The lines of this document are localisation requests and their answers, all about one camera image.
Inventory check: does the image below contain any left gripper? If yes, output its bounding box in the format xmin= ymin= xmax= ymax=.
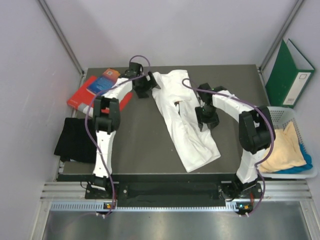
xmin=134 ymin=70 xmax=160 ymax=99

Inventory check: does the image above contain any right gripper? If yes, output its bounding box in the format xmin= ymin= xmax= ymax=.
xmin=195 ymin=104 xmax=220 ymax=130

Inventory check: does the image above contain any white flower print t-shirt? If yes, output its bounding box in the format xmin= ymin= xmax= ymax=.
xmin=152 ymin=69 xmax=221 ymax=173

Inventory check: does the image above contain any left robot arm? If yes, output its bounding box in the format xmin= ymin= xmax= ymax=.
xmin=91 ymin=62 xmax=158 ymax=201

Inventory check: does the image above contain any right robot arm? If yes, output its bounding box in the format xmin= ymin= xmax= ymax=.
xmin=195 ymin=83 xmax=275 ymax=200

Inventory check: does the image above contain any small blue orange book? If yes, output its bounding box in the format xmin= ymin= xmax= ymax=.
xmin=86 ymin=68 xmax=120 ymax=95

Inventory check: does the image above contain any large red book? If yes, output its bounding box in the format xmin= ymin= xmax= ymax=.
xmin=66 ymin=75 xmax=133 ymax=113

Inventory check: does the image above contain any white plastic basket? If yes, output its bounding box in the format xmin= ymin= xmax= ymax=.
xmin=259 ymin=106 xmax=318 ymax=179

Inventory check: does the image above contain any peach orange t-shirt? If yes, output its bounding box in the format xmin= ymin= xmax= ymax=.
xmin=259 ymin=121 xmax=307 ymax=173

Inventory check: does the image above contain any folded black t-shirt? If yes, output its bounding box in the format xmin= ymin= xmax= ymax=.
xmin=54 ymin=117 xmax=97 ymax=164

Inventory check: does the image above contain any green lever arch binder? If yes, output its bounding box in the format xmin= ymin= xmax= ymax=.
xmin=265 ymin=39 xmax=315 ymax=108

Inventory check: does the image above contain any teal blue t-shirt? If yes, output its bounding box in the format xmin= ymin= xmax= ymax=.
xmin=276 ymin=144 xmax=313 ymax=175

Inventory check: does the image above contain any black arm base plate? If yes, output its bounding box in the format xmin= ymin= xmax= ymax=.
xmin=85 ymin=182 xmax=261 ymax=205

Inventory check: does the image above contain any grey slotted cable duct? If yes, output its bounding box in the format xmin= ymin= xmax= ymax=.
xmin=50 ymin=201 xmax=250 ymax=213

